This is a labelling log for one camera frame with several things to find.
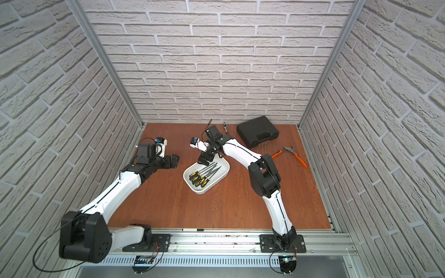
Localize controller board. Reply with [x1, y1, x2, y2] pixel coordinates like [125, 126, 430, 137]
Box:
[278, 256, 297, 275]
[132, 256, 156, 274]

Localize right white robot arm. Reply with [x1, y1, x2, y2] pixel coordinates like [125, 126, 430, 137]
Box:
[190, 125, 297, 251]

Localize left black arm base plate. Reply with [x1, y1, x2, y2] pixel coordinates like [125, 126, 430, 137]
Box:
[122, 234, 171, 252]

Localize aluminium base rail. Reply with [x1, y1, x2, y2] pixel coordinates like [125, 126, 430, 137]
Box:
[71, 227, 359, 268]

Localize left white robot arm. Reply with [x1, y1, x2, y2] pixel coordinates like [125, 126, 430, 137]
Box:
[58, 137, 179, 264]

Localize orange handled pliers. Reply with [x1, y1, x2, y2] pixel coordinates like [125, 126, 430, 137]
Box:
[270, 145, 308, 169]

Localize left controller board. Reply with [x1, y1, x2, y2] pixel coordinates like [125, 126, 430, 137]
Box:
[132, 256, 156, 274]

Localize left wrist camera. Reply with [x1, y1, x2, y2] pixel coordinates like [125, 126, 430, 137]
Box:
[155, 137, 168, 149]

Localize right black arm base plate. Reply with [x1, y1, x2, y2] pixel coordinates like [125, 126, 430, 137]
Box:
[259, 234, 307, 254]

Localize white plastic storage box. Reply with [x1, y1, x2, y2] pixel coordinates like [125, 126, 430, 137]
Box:
[183, 155, 230, 195]

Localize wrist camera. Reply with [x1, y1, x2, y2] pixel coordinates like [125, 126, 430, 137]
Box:
[155, 137, 168, 149]
[190, 137, 201, 149]

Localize black plastic tool case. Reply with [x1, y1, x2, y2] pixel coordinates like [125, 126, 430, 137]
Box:
[236, 116, 279, 148]

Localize right controller board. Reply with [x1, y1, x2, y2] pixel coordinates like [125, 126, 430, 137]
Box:
[278, 256, 297, 275]

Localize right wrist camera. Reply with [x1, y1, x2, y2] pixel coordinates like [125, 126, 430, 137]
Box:
[190, 137, 201, 149]

